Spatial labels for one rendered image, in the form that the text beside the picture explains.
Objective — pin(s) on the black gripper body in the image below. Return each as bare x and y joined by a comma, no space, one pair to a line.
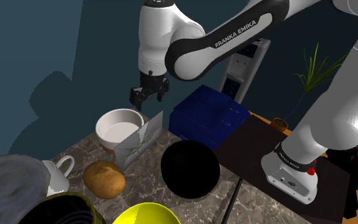
151,81

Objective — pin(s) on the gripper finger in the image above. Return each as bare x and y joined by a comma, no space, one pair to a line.
136,96
163,90

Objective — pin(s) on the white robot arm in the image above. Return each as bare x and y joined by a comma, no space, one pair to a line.
336,118

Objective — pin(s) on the white bowl with brown base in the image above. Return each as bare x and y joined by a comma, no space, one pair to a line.
116,124

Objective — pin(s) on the grey standing picture card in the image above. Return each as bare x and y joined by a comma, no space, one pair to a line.
141,139

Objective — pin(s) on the dark blue box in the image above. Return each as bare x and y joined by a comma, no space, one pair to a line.
206,114

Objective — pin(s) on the black bowl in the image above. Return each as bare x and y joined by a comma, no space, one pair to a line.
191,169

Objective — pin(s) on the tall grey appliance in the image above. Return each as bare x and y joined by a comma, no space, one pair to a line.
243,68

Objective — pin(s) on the brown potato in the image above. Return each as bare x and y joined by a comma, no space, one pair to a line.
104,180

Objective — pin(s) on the dark robot stand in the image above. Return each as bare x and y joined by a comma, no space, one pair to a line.
250,149

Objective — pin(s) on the white mug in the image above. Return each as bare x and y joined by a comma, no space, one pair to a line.
57,180

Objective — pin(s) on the yellow bowl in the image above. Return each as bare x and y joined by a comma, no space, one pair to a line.
147,214

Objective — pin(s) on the thin black rod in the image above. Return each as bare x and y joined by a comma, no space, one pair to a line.
233,198

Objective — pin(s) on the dark pot with olive rim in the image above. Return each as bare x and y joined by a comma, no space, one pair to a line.
57,211

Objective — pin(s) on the green potted plant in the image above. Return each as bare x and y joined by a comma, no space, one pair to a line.
313,74

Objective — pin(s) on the grey lumpy object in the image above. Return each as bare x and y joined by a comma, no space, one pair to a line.
11,186

